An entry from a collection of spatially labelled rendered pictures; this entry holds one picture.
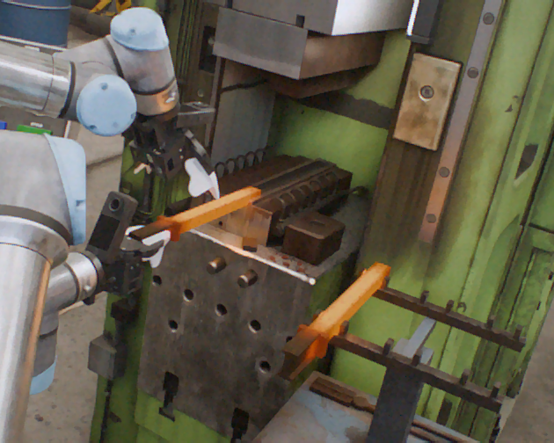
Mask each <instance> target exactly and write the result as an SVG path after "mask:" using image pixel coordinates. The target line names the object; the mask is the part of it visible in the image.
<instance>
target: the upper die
mask: <svg viewBox="0 0 554 443"><path fill-rule="evenodd" d="M385 33H386V30H381V31H373V32H363V33H345V34H336V35H329V34H325V33H319V32H315V31H311V30H308V29H305V28H303V25H302V26H293V25H287V24H283V23H280V22H276V21H273V19H269V18H262V17H259V16H256V15H251V14H248V13H244V12H241V11H234V10H232V9H231V8H223V7H219V11H218V18H217V24H216V30H215V43H214V48H213V55H216V56H219V57H222V58H226V59H229V60H232V61H235V62H241V63H244V64H247V65H251V66H253V67H257V68H261V69H266V71H269V72H273V73H276V74H279V75H282V76H288V77H292V78H294V79H297V80H298V79H303V78H308V77H313V76H322V75H326V74H331V73H335V72H340V71H345V69H353V68H359V67H363V66H368V65H373V64H377V63H379V61H380V57H381V52H382V49H383V43H384V38H385Z"/></svg>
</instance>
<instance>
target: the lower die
mask: <svg viewBox="0 0 554 443"><path fill-rule="evenodd" d="M317 160H318V161H322V162H324V163H328V164H329V165H327V166H325V167H323V168H320V169H318V170H315V171H313V172H311V173H310V174H308V175H306V176H303V177H301V178H298V179H296V180H294V181H291V182H289V183H286V184H284V185H281V186H279V187H276V188H274V189H273V190H272V191H270V192H266V193H264V194H262V195H259V196H258V197H256V198H253V199H250V200H249V201H248V204H247V206H244V207H242V208H240V209H237V210H235V211H233V212H231V213H228V214H226V215H223V216H220V217H218V218H215V219H214V220H212V221H208V222H209V223H211V225H213V226H216V227H217V228H220V229H225V230H227V231H229V232H231V233H234V234H236V235H240V236H247V237H253V238H258V243H259V244H261V245H264V246H267V245H268V244H271V243H273V242H275V240H277V239H279V238H280V237H281V236H277V237H276V236H274V235H273V231H272V229H273V227H274V226H275V225H276V223H277V222H279V219H280V218H281V210H282V204H281V202H280V201H279V200H274V201H273V204H269V203H268V202H269V200H271V198H273V197H280V196H281V194H282V193H284V192H290V191H291V189H292V188H294V187H299V186H300V185H301V184H303V183H307V184H308V183H309V182H310V181H311V180H312V179H317V178H318V177H319V176H325V175H326V173H328V171H334V173H336V174H337V175H339V187H337V192H340V191H348V189H349V187H350V183H351V179H352V175H353V173H352V172H351V171H347V170H344V169H341V168H339V167H336V164H335V163H331V162H329V161H326V160H324V159H320V158H316V159H314V160H311V159H309V158H306V157H303V156H301V155H299V156H297V157H292V156H290V155H287V154H281V155H279V156H277V157H275V158H272V159H269V160H267V161H264V162H261V163H259V164H258V165H256V164H254V165H252V166H249V167H246V168H244V169H242V170H239V171H237V172H235V171H234V172H231V174H229V175H228V176H224V177H221V178H218V179H217V180H216V182H217V186H218V192H219V198H221V197H224V196H226V195H229V194H232V193H234V192H238V191H241V189H243V188H245V187H247V186H252V187H254V186H256V185H260V184H263V183H265V182H266V181H269V180H272V179H275V178H277V177H280V176H282V175H284V174H287V172H290V171H293V170H295V169H298V168H300V167H303V166H305V165H307V164H310V163H314V162H316V161H317ZM328 178H329V179H330V180H331V183H332V184H331V189H330V193H329V196H331V195H332V192H333V191H334V187H335V184H336V178H335V176H334V175H332V174H331V175H329V176H328ZM318 181H320V182H322V184H323V187H324V189H323V193H322V198H321V200H323V199H324V197H325V195H326V194H327V188H328V185H329V183H328V180H327V179H326V178H320V179H319V180H318ZM311 185H312V187H313V189H314V196H313V201H312V205H313V204H315V203H316V201H317V197H318V194H319V188H320V187H319V184H318V183H317V182H312V183H311ZM302 191H303V192H304V193H305V201H304V206H303V210H305V209H307V207H308V204H309V203H310V195H311V190H310V188H309V187H308V186H303V187H302ZM293 195H294V197H295V209H294V214H297V213H298V209H299V208H300V204H301V200H302V195H301V193H300V192H298V191H294V192H293ZM219 198H218V199H219ZM282 199H283V201H284V203H285V211H284V215H283V220H285V219H287V218H288V217H289V214H290V213H291V208H292V203H293V200H292V198H291V197H290V196H288V195H284V196H283V197H282ZM212 200H215V198H214V197H213V195H212V194H211V193H210V191H209V189H208V190H207V191H206V192H203V193H202V194H200V195H198V196H196V197H194V196H193V195H192V196H191V202H190V208H189V210H191V209H194V208H196V207H198V206H200V205H202V204H206V203H208V202H210V201H212ZM219 221H222V222H223V226H219V223H218V222H219Z"/></svg>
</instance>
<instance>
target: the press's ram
mask: <svg viewBox="0 0 554 443"><path fill-rule="evenodd" d="M201 1H202V2H206V3H210V4H213V5H216V6H220V7H223V8H231V9H232V10H234V11H241V12H244V13H248V14H251V15H256V16H259V17H262V18H269V19H273V21H276V22H280V23H283V24H287V25H293V26H302V25H303V28H305V29H308V30H311V31H315V32H319V33H325V34H329V35H336V34H345V33H363V32H373V31H381V30H390V29H399V28H408V27H409V24H410V21H411V15H412V9H413V5H414V1H415V0H201Z"/></svg>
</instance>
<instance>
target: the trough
mask: <svg viewBox="0 0 554 443"><path fill-rule="evenodd" d="M327 165H329V164H328V163H324V162H322V161H318V160H317V161H316V162H314V163H310V164H307V165H305V166H303V167H300V168H298V169H295V170H293V171H290V172H287V174H284V175H282V176H280V177H277V178H275V179H272V180H269V181H266V182H265V183H263V184H260V185H256V186H254V187H255V188H258V189H260V191H261V195H262V194H264V193H266V192H270V191H272V190H273V189H274V188H276V187H279V186H281V185H284V184H286V183H289V182H291V181H294V180H296V179H298V178H301V177H303V176H306V175H308V174H310V173H311V172H313V171H315V170H318V169H320V168H323V167H325V166H327Z"/></svg>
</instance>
